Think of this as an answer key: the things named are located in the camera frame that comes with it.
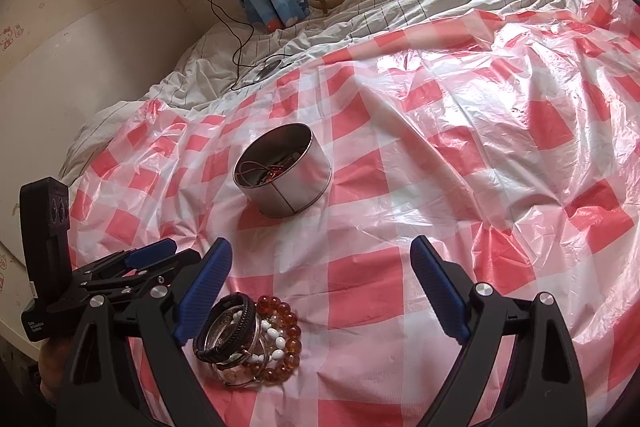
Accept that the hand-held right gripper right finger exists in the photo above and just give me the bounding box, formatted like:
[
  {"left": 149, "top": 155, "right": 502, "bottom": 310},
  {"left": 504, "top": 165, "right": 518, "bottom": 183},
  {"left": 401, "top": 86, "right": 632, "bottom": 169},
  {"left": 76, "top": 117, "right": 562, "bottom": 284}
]
[{"left": 409, "top": 235, "right": 589, "bottom": 427}]

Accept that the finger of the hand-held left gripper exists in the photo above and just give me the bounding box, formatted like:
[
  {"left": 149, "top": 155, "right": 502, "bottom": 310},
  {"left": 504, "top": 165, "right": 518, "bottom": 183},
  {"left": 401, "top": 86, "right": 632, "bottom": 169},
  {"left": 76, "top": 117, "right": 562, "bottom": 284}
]
[
  {"left": 72, "top": 239, "right": 179, "bottom": 284},
  {"left": 82, "top": 249, "right": 203, "bottom": 304}
]

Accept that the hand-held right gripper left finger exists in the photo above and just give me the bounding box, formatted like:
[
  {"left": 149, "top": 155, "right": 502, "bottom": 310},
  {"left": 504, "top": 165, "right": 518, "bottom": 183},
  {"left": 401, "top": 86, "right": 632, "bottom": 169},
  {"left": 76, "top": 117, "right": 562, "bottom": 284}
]
[{"left": 54, "top": 237, "right": 234, "bottom": 427}]

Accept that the black leather bracelet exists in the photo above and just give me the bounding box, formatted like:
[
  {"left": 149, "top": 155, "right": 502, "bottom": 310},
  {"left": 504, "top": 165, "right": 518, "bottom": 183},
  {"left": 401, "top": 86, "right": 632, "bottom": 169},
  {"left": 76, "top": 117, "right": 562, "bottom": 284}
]
[{"left": 194, "top": 293, "right": 259, "bottom": 364}]

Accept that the silver bangle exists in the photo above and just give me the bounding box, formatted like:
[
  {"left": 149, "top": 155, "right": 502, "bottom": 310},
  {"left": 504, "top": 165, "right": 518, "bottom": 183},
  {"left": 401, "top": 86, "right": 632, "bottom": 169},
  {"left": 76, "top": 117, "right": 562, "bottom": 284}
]
[{"left": 210, "top": 307, "right": 272, "bottom": 389}]

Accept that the amber bead bracelet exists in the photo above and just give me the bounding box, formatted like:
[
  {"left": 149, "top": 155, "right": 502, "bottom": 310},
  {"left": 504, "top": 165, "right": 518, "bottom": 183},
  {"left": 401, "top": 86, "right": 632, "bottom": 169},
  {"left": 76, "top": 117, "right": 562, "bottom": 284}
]
[{"left": 244, "top": 297, "right": 304, "bottom": 386}]

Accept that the round metal tin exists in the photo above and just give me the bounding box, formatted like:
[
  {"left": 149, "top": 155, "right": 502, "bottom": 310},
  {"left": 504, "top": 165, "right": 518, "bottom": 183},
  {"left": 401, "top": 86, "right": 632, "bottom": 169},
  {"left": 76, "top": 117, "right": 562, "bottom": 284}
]
[{"left": 233, "top": 123, "right": 334, "bottom": 219}]

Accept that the person's left hand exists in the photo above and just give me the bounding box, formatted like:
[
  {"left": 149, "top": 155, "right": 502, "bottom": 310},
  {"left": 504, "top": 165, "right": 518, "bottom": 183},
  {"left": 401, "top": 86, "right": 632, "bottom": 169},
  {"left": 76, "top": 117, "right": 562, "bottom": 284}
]
[{"left": 39, "top": 338, "right": 71, "bottom": 404}]

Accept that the red white checkered plastic sheet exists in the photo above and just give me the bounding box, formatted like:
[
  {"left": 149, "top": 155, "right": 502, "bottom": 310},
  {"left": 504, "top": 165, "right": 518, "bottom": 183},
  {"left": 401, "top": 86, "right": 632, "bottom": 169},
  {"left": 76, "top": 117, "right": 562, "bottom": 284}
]
[{"left": 59, "top": 0, "right": 640, "bottom": 427}]

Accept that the round grey device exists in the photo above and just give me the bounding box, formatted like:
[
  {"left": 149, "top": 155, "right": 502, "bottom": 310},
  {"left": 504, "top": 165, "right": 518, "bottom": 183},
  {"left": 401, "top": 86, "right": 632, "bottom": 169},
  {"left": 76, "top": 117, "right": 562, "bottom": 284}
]
[{"left": 252, "top": 59, "right": 284, "bottom": 82}]

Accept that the white grid-lined duvet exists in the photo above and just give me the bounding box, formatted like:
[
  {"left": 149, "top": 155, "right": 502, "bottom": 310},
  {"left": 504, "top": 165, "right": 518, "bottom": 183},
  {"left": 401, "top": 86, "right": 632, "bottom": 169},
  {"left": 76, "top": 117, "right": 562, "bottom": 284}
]
[{"left": 57, "top": 0, "right": 609, "bottom": 188}]

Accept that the thin red cord jewelry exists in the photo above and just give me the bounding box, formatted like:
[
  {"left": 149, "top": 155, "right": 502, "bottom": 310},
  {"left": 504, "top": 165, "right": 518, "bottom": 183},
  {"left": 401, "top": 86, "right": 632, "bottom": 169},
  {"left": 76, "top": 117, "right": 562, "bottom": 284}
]
[{"left": 239, "top": 159, "right": 302, "bottom": 188}]

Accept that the black charging cable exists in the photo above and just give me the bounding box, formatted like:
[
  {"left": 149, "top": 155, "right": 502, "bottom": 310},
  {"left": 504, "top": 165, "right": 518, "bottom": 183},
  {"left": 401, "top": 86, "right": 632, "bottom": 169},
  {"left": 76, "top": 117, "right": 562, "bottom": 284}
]
[{"left": 201, "top": 0, "right": 302, "bottom": 94}]

